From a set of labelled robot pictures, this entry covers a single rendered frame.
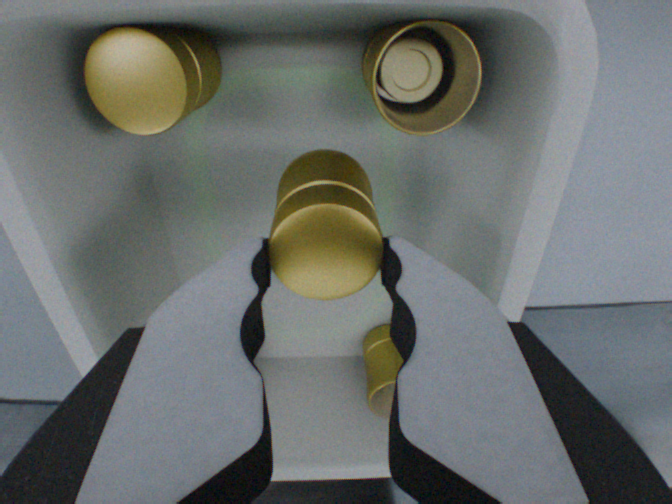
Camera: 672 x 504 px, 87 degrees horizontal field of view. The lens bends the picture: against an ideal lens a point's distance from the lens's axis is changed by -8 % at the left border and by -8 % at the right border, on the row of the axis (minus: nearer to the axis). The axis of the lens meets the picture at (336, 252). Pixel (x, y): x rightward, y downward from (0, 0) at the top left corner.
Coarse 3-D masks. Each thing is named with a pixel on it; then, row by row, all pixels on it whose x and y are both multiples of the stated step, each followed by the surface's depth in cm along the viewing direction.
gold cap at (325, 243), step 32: (320, 160) 13; (352, 160) 13; (288, 192) 12; (320, 192) 11; (352, 192) 11; (288, 224) 10; (320, 224) 10; (352, 224) 10; (288, 256) 11; (320, 256) 11; (352, 256) 11; (288, 288) 12; (320, 288) 12; (352, 288) 12
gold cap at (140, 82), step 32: (128, 32) 11; (160, 32) 11; (192, 32) 14; (96, 64) 11; (128, 64) 11; (160, 64) 11; (192, 64) 12; (96, 96) 12; (128, 96) 12; (160, 96) 12; (192, 96) 12; (128, 128) 12; (160, 128) 12
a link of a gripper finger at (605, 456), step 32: (544, 352) 7; (544, 384) 7; (576, 384) 7; (576, 416) 6; (608, 416) 6; (576, 448) 6; (608, 448) 6; (640, 448) 6; (608, 480) 5; (640, 480) 5
